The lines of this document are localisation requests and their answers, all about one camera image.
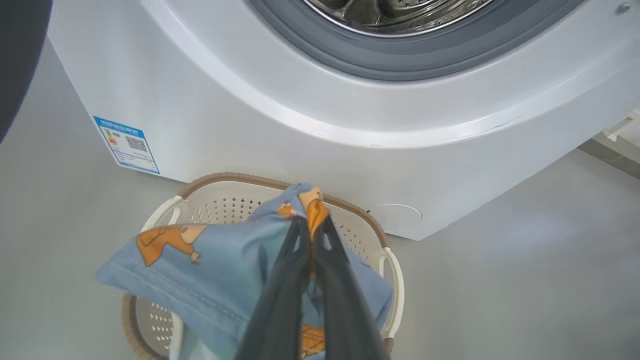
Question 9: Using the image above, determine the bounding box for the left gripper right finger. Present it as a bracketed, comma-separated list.
[312, 215, 391, 360]

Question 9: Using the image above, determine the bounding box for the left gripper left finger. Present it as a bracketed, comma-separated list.
[235, 216, 313, 360]

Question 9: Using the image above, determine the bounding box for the blue bear-print garment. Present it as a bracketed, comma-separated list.
[96, 182, 396, 360]

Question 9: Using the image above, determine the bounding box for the black glass washing machine door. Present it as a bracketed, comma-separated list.
[0, 0, 53, 143]

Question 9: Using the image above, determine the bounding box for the cream perforated laundry basket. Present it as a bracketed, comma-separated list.
[121, 172, 405, 360]

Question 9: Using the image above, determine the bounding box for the white front-load washing machine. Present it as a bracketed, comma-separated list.
[47, 0, 640, 242]

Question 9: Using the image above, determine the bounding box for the grey rubber door gasket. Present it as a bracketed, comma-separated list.
[247, 0, 586, 82]

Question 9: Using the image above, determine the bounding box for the round white filter cover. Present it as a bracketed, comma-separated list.
[370, 203, 423, 236]

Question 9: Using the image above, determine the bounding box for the blue energy label sticker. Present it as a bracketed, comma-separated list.
[93, 116, 161, 175]

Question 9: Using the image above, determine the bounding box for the stainless steel washer drum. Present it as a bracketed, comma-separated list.
[302, 0, 496, 38]

